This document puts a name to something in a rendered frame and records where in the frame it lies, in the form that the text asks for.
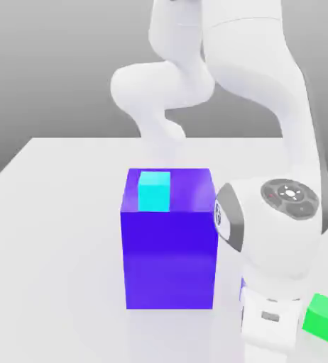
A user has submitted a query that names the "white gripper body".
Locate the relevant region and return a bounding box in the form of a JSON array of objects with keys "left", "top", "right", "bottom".
[{"left": 244, "top": 337, "right": 295, "bottom": 363}]

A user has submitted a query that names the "small cyan cube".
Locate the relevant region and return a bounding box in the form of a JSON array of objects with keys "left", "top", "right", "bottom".
[{"left": 137, "top": 171, "right": 171, "bottom": 213}]

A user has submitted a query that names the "large blue box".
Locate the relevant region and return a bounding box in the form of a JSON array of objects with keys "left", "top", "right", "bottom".
[{"left": 120, "top": 167, "right": 219, "bottom": 311}]

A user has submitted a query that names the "small green cube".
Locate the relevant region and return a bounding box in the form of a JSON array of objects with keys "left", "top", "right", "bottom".
[{"left": 302, "top": 293, "right": 328, "bottom": 343}]

